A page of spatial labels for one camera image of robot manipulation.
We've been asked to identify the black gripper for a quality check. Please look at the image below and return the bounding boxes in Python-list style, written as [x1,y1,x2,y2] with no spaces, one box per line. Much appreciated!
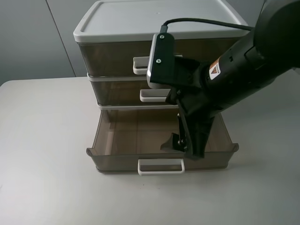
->
[160,57,225,160]

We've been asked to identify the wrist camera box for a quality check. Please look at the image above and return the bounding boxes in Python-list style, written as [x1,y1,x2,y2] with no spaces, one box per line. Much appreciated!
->
[147,32,175,89]

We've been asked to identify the white drawer cabinet frame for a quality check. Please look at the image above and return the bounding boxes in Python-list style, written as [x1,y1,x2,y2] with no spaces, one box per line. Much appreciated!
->
[73,0,246,110]

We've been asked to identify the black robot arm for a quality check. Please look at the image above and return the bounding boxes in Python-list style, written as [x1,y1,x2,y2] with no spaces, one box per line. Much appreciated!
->
[150,0,300,158]

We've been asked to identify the black camera cable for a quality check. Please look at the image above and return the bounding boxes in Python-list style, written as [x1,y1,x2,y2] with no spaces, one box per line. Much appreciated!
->
[159,18,255,34]

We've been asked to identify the smoky drawer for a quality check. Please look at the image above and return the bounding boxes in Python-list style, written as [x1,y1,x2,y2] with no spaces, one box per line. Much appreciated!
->
[86,109,239,175]
[87,73,170,106]
[79,37,238,77]

